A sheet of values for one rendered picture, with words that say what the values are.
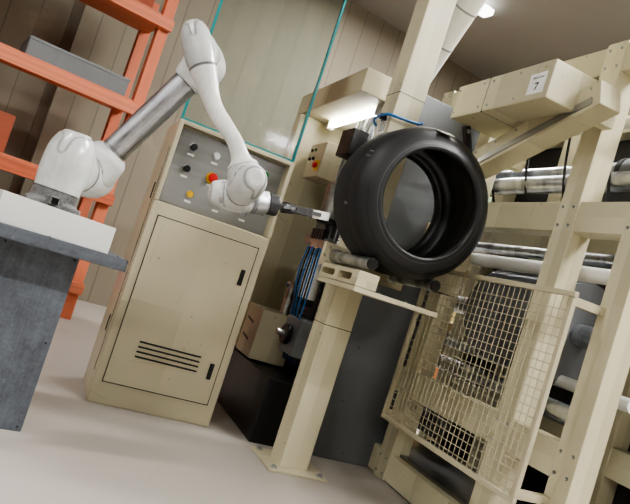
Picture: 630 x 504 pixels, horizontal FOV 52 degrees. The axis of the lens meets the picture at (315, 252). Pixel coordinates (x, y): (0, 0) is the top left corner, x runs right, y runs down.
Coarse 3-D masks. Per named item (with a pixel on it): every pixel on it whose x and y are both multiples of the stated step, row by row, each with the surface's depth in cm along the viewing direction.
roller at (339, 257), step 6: (336, 252) 263; (342, 252) 260; (336, 258) 260; (342, 258) 255; (348, 258) 249; (354, 258) 245; (360, 258) 240; (366, 258) 236; (372, 258) 234; (348, 264) 251; (354, 264) 245; (360, 264) 239; (366, 264) 234; (372, 264) 234
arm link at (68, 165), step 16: (48, 144) 219; (64, 144) 217; (80, 144) 219; (48, 160) 216; (64, 160) 216; (80, 160) 218; (96, 160) 229; (48, 176) 215; (64, 176) 216; (80, 176) 220; (96, 176) 232; (64, 192) 217; (80, 192) 223
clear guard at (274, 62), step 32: (224, 0) 284; (256, 0) 289; (288, 0) 295; (320, 0) 300; (224, 32) 285; (256, 32) 290; (288, 32) 296; (320, 32) 301; (256, 64) 291; (288, 64) 297; (320, 64) 302; (192, 96) 282; (224, 96) 287; (256, 96) 292; (288, 96) 298; (256, 128) 293; (288, 128) 299; (288, 160) 299
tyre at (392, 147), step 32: (416, 128) 239; (352, 160) 245; (384, 160) 231; (416, 160) 266; (448, 160) 264; (352, 192) 234; (448, 192) 271; (480, 192) 246; (352, 224) 237; (384, 224) 232; (448, 224) 271; (480, 224) 247; (384, 256) 235; (416, 256) 237; (448, 256) 242
